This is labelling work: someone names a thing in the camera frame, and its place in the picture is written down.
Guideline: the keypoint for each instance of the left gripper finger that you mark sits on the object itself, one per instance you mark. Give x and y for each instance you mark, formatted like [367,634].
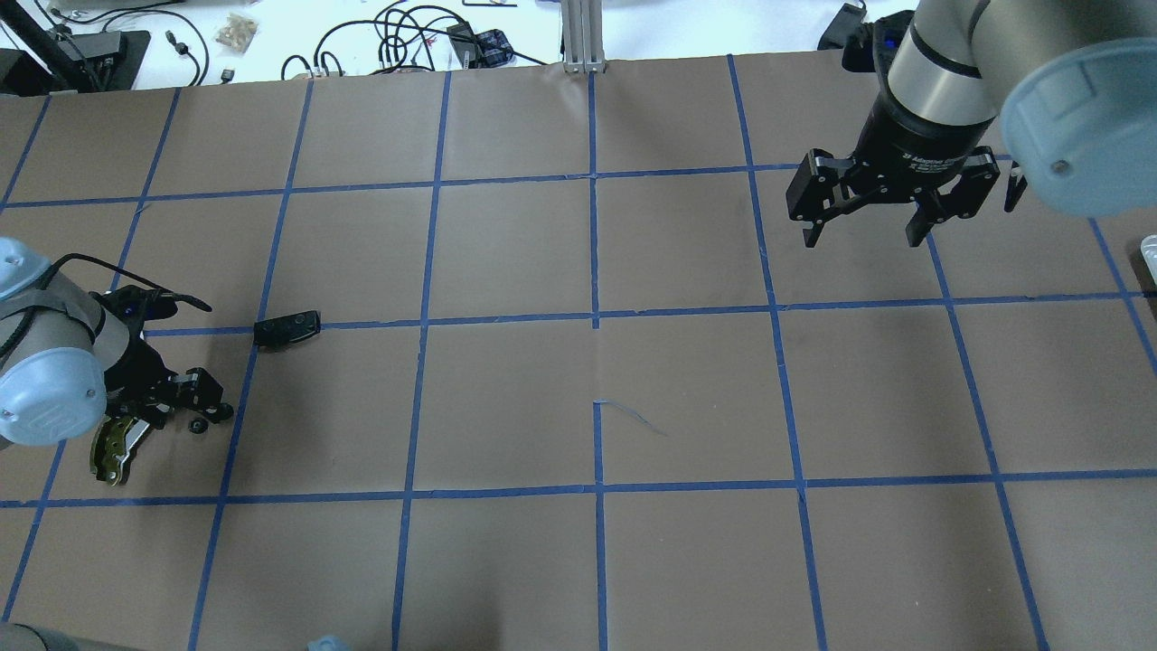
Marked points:
[198,391]

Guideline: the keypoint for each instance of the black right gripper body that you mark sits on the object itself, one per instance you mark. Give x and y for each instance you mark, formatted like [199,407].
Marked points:
[908,145]

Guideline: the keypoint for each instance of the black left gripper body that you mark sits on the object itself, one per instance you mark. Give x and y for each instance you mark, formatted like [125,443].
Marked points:
[137,370]

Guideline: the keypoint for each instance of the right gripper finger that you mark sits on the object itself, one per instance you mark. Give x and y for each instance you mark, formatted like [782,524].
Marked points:
[975,181]

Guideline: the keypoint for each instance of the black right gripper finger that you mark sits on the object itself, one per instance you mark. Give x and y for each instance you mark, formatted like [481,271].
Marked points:
[819,193]

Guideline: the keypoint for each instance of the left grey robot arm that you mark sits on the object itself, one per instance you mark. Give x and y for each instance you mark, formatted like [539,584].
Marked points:
[73,358]

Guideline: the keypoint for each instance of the silver metal tray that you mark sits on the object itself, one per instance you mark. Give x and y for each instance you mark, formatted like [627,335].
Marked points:
[1148,256]

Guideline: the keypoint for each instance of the green brake shoe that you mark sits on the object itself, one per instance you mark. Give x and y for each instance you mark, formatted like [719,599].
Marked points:
[114,446]

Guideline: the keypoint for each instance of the black brake pad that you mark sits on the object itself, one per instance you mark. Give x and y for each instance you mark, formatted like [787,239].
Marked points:
[285,330]

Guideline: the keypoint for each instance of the black power adapter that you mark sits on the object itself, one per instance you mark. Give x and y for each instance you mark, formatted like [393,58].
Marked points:
[844,25]

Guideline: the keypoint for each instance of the black monitor stand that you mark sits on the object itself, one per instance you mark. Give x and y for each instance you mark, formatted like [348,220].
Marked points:
[84,62]

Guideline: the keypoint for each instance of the bag of small parts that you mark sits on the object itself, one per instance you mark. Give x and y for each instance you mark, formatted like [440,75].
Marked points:
[237,32]

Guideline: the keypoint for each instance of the aluminium frame post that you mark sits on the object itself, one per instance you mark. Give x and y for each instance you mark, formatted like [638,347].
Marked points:
[582,36]

